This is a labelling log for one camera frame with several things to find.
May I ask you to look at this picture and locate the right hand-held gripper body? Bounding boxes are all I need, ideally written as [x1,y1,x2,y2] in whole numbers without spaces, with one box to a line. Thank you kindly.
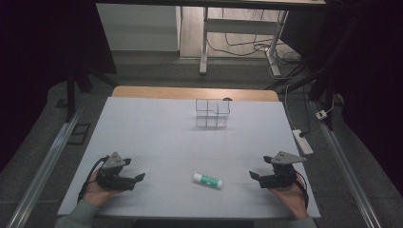
[259,150,308,190]

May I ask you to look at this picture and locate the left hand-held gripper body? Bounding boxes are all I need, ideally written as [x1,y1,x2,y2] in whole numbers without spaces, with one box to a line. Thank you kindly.
[95,151,138,192]

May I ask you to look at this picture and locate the green and white glue stick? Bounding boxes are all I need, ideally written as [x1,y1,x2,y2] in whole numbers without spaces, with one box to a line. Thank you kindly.
[193,172,224,191]

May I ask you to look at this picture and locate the clear acrylic organizer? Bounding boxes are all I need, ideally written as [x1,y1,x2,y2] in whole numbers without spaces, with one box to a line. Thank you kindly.
[195,97,233,129]

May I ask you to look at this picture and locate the person's left hand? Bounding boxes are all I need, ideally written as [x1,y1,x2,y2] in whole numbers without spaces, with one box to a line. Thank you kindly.
[82,172,128,209]

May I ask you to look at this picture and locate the person's right hand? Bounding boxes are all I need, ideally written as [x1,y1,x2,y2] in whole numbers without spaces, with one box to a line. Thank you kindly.
[269,176,310,220]

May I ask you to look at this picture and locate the white power strip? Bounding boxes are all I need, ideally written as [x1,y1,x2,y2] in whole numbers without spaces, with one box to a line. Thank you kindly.
[292,128,315,157]

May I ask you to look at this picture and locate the white table mat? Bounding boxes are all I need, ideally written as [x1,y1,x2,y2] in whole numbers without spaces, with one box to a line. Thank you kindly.
[57,96,321,220]

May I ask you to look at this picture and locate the black floor plate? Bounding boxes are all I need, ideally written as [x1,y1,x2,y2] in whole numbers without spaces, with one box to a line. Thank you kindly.
[67,123,92,146]

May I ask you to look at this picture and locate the wooden table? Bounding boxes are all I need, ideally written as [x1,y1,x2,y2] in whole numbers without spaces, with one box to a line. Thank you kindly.
[111,85,280,103]

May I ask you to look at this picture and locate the black stand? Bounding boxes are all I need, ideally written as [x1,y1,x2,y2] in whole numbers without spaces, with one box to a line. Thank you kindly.
[65,47,119,124]
[265,60,337,131]

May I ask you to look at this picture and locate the dark curtain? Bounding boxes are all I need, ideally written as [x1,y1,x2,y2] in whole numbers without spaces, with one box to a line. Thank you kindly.
[279,0,403,198]
[0,0,118,174]

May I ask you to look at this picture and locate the white cabinet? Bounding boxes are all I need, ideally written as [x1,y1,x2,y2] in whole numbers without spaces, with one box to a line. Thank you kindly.
[95,3,182,52]

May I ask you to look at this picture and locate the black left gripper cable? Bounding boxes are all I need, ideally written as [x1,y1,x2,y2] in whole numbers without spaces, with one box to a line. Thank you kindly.
[77,155,110,204]

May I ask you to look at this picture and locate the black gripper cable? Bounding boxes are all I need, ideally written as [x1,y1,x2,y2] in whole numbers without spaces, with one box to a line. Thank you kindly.
[77,155,110,204]
[294,170,311,211]

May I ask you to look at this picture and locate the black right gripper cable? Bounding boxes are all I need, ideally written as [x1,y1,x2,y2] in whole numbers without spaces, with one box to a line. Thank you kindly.
[294,170,311,211]

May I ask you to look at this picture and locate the metal floor rail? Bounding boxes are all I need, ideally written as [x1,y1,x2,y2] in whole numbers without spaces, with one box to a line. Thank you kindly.
[310,100,384,228]
[5,105,84,228]

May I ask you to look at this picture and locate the black floor cables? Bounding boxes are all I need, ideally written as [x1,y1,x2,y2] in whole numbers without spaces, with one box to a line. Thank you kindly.
[206,9,302,66]

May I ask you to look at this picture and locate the white desk frame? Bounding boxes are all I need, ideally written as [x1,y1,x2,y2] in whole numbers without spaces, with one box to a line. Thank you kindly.
[94,0,328,78]

